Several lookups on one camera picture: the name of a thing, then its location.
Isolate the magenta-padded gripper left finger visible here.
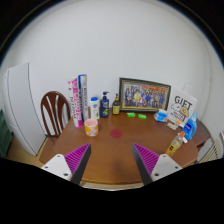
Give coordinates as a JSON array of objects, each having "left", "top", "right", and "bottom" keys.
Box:
[{"left": 40, "top": 143, "right": 92, "bottom": 186}]

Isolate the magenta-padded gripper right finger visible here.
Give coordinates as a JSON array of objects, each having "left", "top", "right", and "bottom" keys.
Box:
[{"left": 131, "top": 143, "right": 184, "bottom": 186}]

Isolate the orange-capped juice drink bottle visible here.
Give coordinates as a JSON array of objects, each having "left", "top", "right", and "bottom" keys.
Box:
[{"left": 165, "top": 131, "right": 186, "bottom": 158}]

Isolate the small patterned snack packet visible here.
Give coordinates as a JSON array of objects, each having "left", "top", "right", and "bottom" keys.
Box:
[{"left": 166, "top": 121, "right": 179, "bottom": 131}]

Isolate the blue detergent bottle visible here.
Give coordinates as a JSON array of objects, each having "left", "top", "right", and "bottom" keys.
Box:
[{"left": 182, "top": 112, "right": 199, "bottom": 141}]

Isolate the blue tissue pack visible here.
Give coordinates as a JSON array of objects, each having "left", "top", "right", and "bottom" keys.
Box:
[{"left": 153, "top": 109, "right": 169, "bottom": 123}]

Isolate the pink mug with orange print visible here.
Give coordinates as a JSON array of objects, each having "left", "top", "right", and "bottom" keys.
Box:
[{"left": 83, "top": 118, "right": 100, "bottom": 138}]

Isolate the white radiator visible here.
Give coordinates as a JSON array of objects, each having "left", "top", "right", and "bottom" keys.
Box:
[{"left": 199, "top": 138, "right": 224, "bottom": 164}]

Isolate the dark wooden chair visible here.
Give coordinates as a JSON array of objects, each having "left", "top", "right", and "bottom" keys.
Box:
[{"left": 39, "top": 90, "right": 72, "bottom": 158}]

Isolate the flat round red coaster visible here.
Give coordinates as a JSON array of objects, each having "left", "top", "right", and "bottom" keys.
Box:
[{"left": 110, "top": 129, "right": 123, "bottom": 139}]

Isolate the green crate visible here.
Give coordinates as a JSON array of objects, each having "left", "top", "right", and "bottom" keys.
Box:
[{"left": 0, "top": 109, "right": 14, "bottom": 158}]

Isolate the white paper gift bag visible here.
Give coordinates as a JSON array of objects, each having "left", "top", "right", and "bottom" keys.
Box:
[{"left": 166, "top": 83, "right": 198, "bottom": 129}]

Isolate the pink shuttlecock tube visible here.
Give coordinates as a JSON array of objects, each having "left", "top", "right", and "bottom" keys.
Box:
[{"left": 67, "top": 77, "right": 84, "bottom": 129}]

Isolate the white lotion bottle blue cap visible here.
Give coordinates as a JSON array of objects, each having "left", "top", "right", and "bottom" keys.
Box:
[{"left": 90, "top": 96, "right": 101, "bottom": 120}]

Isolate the white and blue shuttlecock tube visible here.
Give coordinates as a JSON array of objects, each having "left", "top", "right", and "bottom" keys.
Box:
[{"left": 77, "top": 73, "right": 90, "bottom": 122}]

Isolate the framed group photo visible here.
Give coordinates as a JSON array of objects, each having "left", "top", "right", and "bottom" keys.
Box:
[{"left": 118, "top": 77, "right": 172, "bottom": 113}]

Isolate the dark blue pump bottle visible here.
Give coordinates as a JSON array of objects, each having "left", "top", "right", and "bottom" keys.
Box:
[{"left": 99, "top": 91, "right": 110, "bottom": 118}]

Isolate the amber pump bottle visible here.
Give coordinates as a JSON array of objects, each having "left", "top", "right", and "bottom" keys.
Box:
[{"left": 112, "top": 93, "right": 121, "bottom": 116}]

